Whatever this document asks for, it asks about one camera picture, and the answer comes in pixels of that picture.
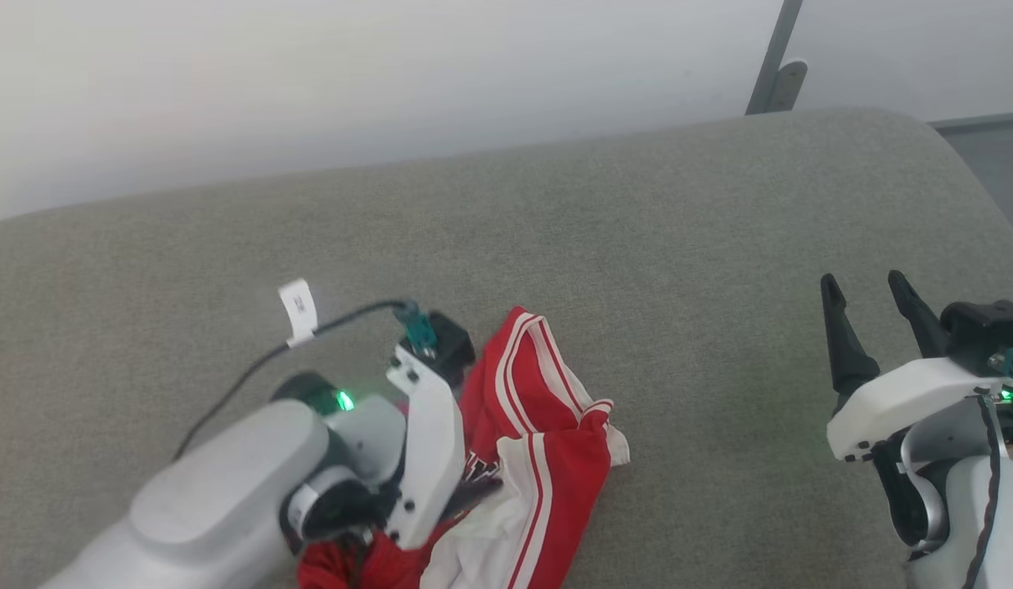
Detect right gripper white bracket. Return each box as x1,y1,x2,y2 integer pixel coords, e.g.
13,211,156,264
820,270,1008,545

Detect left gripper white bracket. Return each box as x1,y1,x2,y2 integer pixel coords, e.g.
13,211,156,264
284,344,505,551

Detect red and white sports shorts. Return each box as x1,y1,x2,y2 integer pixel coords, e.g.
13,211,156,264
298,307,630,589

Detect grey fabric sofa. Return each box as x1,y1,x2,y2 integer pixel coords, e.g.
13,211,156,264
0,106,1013,589

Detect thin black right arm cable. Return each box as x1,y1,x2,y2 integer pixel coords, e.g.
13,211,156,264
961,393,1008,589

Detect left camera cable teal plug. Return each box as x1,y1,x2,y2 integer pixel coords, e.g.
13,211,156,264
173,299,439,461

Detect white cable label tag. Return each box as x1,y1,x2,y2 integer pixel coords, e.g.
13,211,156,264
278,279,319,349

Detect grey metal bracket pole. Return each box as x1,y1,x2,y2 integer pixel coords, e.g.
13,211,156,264
745,0,808,116

